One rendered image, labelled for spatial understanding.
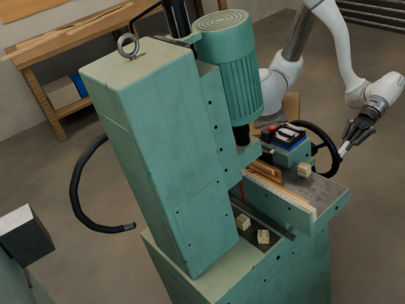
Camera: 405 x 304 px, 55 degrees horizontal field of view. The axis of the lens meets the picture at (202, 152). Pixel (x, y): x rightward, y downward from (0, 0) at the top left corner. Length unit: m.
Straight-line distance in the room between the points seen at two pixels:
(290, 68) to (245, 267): 1.15
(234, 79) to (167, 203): 0.40
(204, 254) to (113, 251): 1.44
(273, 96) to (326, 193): 0.81
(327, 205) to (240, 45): 0.59
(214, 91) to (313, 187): 0.53
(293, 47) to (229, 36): 1.01
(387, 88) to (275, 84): 0.55
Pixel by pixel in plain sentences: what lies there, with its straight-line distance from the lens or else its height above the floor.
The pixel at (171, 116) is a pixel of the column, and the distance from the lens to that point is 0.97.
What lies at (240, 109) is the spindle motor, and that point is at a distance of 1.18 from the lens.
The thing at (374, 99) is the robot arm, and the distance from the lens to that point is 1.76.
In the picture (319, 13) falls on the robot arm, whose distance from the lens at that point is 1.72.
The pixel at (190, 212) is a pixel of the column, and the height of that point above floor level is 1.07.
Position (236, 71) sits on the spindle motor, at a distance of 1.12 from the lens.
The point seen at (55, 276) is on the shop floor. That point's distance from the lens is 2.75.
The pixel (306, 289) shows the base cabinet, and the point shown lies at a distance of 1.74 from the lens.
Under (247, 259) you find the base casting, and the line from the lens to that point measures 1.34.
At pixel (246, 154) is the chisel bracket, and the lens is 1.33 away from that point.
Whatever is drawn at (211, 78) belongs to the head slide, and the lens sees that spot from 1.07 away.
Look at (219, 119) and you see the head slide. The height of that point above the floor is 1.27.
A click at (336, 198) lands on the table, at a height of 0.90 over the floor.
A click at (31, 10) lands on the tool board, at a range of 4.25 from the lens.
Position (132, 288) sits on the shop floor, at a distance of 2.44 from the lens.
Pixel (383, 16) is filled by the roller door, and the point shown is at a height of 0.15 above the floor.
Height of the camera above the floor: 1.87
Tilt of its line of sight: 36 degrees down
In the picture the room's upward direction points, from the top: 15 degrees counter-clockwise
